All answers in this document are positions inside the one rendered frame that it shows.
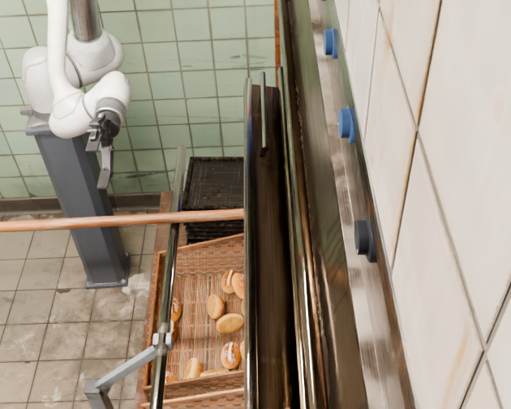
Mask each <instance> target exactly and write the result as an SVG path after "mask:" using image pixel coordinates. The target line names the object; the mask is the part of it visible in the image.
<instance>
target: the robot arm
mask: <svg viewBox="0 0 511 409"><path fill-rule="evenodd" d="M46 1H47V7H48V46H36V47H33V48H31V49H30V50H28V51H27V52H26V53H25V54H24V56H23V57H22V60H21V68H20V70H21V79H22V82H23V86H24V90H25V92H26V95H27V97H28V100H29V102H30V104H31V105H29V106H25V107H22V108H20V114H21V115H25V116H32V118H31V121H30V122H29V123H28V127H29V129H37V128H41V127H50V130H51V131H52V132H53V133H54V134H55V135H56V136H58V137H61V138H64V139H69V138H73V137H76V136H81V135H83V134H85V133H91V134H89V137H88V143H87V147H86V150H85V151H86V153H97V150H98V147H99V143H100V150H101V156H102V170H101V172H100V176H99V180H98V184H97V189H108V187H109V183H110V178H113V176H114V172H113V170H114V147H113V141H114V140H113V138H114V137H115V136H116V135H117V134H118V133H119V130H120V128H121V126H122V125H123V123H124V118H125V115H126V112H127V110H128V108H129V105H130V102H131V83H130V81H129V80H128V78H127V77H126V76H125V75H124V74H123V73H121V72H119V71H116V70H117V69H118V68H119V67H120V66H121V64H122V61H123V58H124V52H123V48H122V45H121V43H120V42H119V40H118V39H117V38H116V37H115V36H113V35H111V34H109V33H108V32H107V31H106V30H104V29H103V28H102V27H101V24H100V17H99V10H98V3H97V0H46ZM68 5H69V6H68ZM69 10H70V15H71V24H72V30H71V32H70V33H69V35H68V38H67V32H68V20H69ZM99 80H100V82H99V83H97V84H96V86H95V87H94V88H92V89H91V90H90V91H89V92H88V93H86V94H85V93H83V91H82V90H80V89H79V88H82V87H85V86H88V85H90V84H94V83H96V82H97V81H99ZM102 146H103V147H105V146H107V147H105V149H103V148H102Z"/></svg>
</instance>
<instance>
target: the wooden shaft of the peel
mask: <svg viewBox="0 0 511 409"><path fill-rule="evenodd" d="M237 219H244V209H221V210H206V211H191V212H176V213H147V214H132V215H117V216H102V217H73V218H59V219H43V220H28V221H13V222H0V232H15V231H30V230H58V229H74V228H89V227H103V226H133V225H147V224H162V223H178V222H206V221H222V220H237Z"/></svg>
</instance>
